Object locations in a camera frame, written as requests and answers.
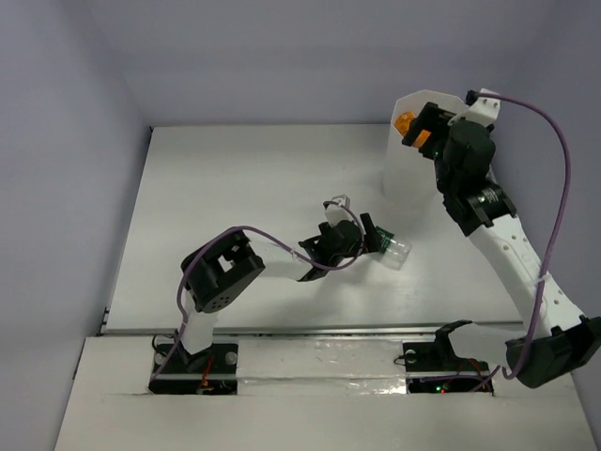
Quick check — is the green label clear bottle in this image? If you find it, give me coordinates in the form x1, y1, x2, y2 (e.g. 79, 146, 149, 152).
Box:
376, 226, 412, 271

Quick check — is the orange juice bottle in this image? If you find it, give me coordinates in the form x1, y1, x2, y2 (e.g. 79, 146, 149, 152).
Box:
393, 110, 433, 148

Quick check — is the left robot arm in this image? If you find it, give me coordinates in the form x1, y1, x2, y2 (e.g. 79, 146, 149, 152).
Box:
169, 210, 382, 371

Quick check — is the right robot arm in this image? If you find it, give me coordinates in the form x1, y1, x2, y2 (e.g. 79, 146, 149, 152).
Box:
394, 94, 600, 389

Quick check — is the white octagonal bin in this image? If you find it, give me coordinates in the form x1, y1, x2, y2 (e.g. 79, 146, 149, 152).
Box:
382, 90, 467, 213

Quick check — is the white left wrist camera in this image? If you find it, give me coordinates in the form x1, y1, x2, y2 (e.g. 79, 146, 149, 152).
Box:
323, 194, 355, 226

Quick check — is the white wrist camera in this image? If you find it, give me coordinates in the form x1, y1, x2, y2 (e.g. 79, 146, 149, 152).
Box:
323, 194, 355, 226
448, 88, 501, 128

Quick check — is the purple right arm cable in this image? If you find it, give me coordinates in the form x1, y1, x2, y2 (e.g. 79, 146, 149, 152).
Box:
422, 91, 572, 393

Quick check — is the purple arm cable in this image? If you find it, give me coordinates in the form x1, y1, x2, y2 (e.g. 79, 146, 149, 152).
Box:
149, 199, 365, 384
422, 91, 572, 393

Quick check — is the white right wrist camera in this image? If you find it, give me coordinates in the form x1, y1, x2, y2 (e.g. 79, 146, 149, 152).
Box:
448, 88, 501, 128

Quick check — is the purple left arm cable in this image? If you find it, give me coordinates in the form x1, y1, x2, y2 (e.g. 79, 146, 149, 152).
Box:
149, 199, 365, 384

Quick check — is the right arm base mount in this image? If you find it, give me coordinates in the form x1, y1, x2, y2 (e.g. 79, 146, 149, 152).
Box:
393, 319, 494, 395

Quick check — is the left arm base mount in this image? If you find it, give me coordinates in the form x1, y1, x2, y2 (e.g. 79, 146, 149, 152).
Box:
148, 334, 239, 396

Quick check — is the aluminium rail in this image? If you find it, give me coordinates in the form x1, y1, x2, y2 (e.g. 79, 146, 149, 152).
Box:
98, 304, 522, 337

